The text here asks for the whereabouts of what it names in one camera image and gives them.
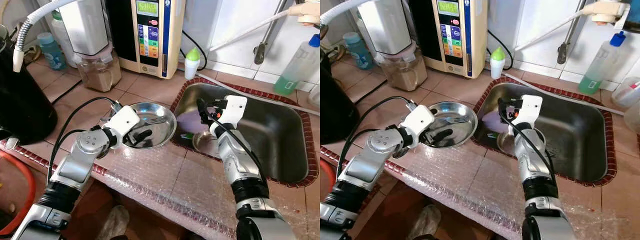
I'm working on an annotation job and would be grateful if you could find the clear plastic cup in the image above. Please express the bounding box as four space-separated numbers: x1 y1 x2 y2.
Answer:
307 85 321 108
611 76 640 108

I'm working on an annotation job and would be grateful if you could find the round steel plate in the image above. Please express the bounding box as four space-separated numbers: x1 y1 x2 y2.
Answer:
427 101 478 148
120 102 177 149

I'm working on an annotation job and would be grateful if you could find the cream black water ionizer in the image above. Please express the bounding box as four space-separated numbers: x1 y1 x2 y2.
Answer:
105 0 186 79
407 0 488 79

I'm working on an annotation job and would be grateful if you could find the stainless steel sink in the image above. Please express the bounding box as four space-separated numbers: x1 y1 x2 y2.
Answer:
170 77 319 188
470 76 617 187

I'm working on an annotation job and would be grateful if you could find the large clear plastic jar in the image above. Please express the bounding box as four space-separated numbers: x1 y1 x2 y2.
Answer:
622 100 640 133

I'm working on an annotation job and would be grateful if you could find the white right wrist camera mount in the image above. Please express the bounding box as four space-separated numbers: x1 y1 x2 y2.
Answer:
215 95 248 133
515 95 543 128

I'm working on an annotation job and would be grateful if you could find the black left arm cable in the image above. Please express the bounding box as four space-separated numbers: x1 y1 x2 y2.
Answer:
337 96 416 176
47 96 123 186

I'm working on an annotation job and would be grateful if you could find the glass jar with brown powder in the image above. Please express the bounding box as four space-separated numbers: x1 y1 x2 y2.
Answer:
381 45 428 92
77 47 122 92

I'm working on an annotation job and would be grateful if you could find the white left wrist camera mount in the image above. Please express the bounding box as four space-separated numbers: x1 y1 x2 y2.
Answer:
400 105 436 147
102 105 141 146

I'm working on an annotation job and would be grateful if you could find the white jug with green cap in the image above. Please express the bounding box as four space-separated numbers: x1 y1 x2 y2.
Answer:
356 7 376 53
50 10 78 68

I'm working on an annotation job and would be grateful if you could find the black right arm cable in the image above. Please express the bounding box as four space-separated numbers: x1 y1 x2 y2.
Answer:
498 107 558 183
200 107 271 186

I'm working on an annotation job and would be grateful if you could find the black kettle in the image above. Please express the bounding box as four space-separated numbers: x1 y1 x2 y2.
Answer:
0 37 58 146
320 47 353 146

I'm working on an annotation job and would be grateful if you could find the small white bottle green cap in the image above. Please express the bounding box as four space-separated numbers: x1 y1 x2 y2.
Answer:
490 46 506 79
184 47 201 80

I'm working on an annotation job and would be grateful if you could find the thin white tube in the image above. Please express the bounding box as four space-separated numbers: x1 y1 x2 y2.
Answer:
200 72 321 116
505 72 626 117

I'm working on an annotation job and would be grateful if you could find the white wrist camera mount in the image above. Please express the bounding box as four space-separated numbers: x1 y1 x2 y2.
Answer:
215 95 248 133
400 105 436 147
515 95 543 128
102 105 141 146

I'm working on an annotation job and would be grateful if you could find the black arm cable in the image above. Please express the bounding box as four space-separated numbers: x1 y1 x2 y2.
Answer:
498 107 558 183
47 96 123 186
200 107 271 186
337 96 416 176

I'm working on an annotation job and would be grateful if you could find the white water filter unit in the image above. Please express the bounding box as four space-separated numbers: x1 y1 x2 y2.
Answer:
357 0 413 53
57 0 111 56

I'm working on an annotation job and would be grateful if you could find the teal plastic bottle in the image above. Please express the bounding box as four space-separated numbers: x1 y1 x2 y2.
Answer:
343 32 373 70
37 32 67 71

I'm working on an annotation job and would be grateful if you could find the clear bubble wrap sheet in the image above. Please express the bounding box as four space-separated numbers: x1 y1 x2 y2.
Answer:
87 145 311 240
395 145 621 240

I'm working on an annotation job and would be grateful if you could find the grey flexible hose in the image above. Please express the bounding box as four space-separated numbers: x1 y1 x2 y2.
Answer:
320 0 373 26
12 0 76 73

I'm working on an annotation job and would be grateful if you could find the steel pipe with handle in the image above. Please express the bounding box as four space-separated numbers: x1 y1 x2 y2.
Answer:
253 0 288 65
557 0 586 64

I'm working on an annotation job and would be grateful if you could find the blue capped green soap bottle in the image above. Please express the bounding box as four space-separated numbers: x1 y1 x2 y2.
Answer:
273 34 321 96
578 31 626 95

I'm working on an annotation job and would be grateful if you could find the black power cord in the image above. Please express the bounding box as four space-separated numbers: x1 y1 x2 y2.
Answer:
181 30 208 71
487 29 513 70

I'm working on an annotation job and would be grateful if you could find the cream faucet with white spout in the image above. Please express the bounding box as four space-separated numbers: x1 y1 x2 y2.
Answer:
515 0 628 51
207 0 321 52

